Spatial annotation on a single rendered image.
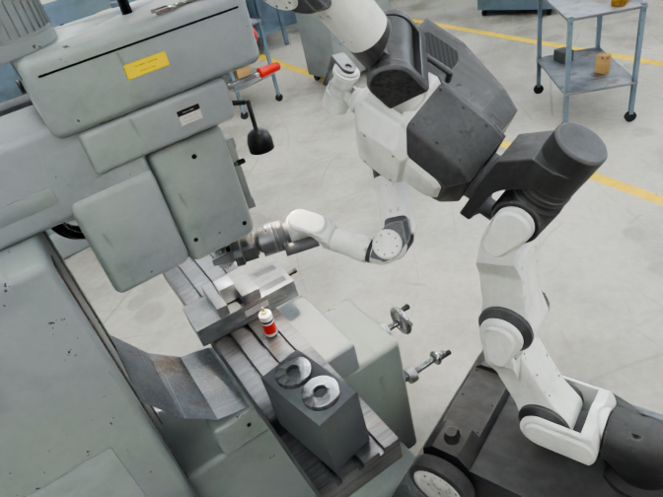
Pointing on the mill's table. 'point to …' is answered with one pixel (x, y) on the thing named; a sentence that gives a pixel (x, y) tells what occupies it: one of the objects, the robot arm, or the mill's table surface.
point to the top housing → (133, 59)
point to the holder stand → (317, 408)
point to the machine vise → (271, 278)
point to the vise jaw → (248, 292)
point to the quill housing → (202, 191)
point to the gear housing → (157, 125)
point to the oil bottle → (267, 322)
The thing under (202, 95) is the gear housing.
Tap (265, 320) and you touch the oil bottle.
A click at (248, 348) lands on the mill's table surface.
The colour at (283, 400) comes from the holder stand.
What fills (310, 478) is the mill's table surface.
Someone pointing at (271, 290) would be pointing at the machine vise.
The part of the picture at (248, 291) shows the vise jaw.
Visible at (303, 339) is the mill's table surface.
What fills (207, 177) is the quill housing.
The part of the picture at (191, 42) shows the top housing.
